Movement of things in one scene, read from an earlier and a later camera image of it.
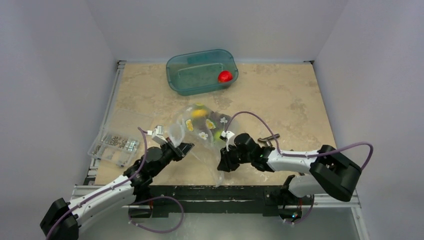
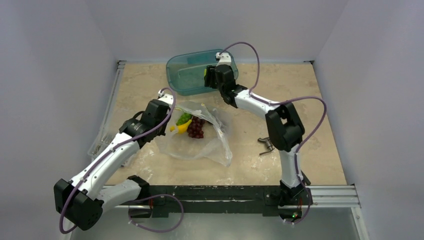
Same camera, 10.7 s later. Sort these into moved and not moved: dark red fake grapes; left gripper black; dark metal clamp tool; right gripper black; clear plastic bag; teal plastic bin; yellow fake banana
Moved: dark red fake grapes; left gripper black; yellow fake banana; right gripper black; clear plastic bag
Not moved: teal plastic bin; dark metal clamp tool
